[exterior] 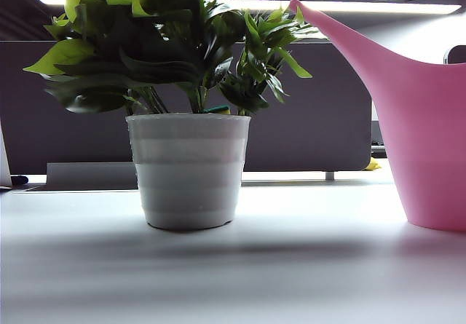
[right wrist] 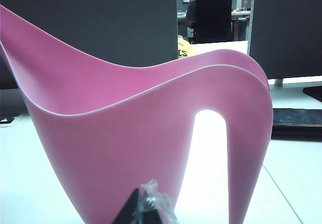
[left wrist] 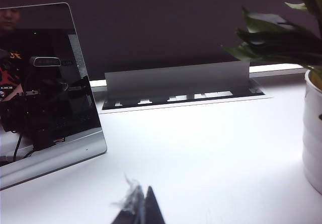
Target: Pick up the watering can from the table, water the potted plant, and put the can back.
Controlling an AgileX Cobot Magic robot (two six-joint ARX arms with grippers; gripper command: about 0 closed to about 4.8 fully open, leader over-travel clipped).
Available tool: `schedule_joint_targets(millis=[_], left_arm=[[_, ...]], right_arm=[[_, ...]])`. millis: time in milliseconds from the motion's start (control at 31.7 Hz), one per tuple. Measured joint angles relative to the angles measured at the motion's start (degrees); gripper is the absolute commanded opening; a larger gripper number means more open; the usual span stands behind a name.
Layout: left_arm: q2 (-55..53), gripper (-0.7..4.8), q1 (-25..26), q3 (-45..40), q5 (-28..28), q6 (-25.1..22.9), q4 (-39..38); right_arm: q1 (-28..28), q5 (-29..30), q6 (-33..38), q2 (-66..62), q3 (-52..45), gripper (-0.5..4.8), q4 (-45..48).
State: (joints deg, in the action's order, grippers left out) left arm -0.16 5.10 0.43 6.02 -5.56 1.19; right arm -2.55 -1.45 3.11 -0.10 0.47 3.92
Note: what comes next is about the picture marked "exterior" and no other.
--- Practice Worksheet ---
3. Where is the pink plastic watering can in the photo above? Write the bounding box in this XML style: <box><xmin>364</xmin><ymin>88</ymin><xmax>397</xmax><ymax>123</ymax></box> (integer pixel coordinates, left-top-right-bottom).
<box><xmin>289</xmin><ymin>0</ymin><xmax>466</xmax><ymax>232</ymax></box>

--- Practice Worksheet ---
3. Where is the green yellow plant tag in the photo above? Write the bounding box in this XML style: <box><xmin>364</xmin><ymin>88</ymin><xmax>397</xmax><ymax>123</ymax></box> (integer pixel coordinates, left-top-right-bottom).
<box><xmin>203</xmin><ymin>104</ymin><xmax>231</xmax><ymax>116</ymax></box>

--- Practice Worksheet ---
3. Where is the white ribbed plant pot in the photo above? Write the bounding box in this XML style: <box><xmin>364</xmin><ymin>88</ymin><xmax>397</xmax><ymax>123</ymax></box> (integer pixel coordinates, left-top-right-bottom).
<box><xmin>125</xmin><ymin>112</ymin><xmax>252</xmax><ymax>230</ymax></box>

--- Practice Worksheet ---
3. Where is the green leafy plant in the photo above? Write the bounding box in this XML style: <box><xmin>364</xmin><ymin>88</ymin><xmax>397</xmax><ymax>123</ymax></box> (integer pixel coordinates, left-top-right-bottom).
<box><xmin>22</xmin><ymin>0</ymin><xmax>331</xmax><ymax>116</ymax></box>

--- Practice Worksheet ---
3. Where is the wide dark grey desk partition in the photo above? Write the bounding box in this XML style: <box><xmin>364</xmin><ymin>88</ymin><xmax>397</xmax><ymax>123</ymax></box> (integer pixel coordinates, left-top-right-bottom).
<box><xmin>0</xmin><ymin>40</ymin><xmax>373</xmax><ymax>175</ymax></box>

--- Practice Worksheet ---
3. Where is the light grey flat box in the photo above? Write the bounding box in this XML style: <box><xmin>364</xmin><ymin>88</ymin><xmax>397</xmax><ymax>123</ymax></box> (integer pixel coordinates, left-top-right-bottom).
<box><xmin>46</xmin><ymin>162</ymin><xmax>139</xmax><ymax>191</ymax></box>

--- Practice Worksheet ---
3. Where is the long ceiling light strip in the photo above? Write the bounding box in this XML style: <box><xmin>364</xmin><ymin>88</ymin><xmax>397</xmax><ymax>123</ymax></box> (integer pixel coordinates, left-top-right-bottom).
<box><xmin>35</xmin><ymin>0</ymin><xmax>462</xmax><ymax>15</ymax></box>

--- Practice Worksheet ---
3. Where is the white slanted panel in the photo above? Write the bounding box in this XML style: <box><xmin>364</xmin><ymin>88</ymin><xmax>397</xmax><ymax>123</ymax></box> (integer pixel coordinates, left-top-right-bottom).
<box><xmin>0</xmin><ymin>119</ymin><xmax>14</xmax><ymax>189</ymax></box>

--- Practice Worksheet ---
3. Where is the narrow dark grey desk partition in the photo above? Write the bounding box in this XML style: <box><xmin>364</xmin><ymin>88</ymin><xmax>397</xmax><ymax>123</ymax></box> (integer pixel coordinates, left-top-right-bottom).
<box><xmin>443</xmin><ymin>44</ymin><xmax>466</xmax><ymax>65</ymax></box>

